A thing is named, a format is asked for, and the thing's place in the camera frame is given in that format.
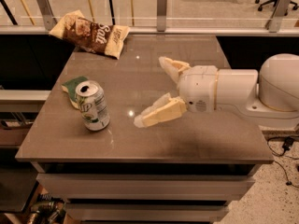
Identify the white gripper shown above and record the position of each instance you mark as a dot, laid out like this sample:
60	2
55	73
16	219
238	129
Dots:
198	88

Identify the green white 7up can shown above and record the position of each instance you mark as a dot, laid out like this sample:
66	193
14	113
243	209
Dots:
92	105

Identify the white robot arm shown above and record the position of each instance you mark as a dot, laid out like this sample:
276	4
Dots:
268	97

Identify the brown chip bag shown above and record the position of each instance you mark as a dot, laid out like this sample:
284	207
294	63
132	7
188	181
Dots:
93	37

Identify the green yellow sponge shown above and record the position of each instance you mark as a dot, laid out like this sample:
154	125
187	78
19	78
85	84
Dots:
70	88

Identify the upper grey drawer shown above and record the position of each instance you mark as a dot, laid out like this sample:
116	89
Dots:
147	187

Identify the grey drawer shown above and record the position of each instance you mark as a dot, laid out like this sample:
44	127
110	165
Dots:
147	187
144	212

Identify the lower grey drawer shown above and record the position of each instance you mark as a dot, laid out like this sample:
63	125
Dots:
144	212

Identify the middle metal railing bracket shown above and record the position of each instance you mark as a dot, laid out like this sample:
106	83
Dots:
161	15

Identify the metal railing bracket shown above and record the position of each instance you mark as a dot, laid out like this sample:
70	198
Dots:
47	14
274	23
161	15

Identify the right metal railing bracket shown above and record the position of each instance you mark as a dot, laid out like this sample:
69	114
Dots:
274	23

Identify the left metal railing bracket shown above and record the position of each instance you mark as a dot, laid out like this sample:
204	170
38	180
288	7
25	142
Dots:
47	14

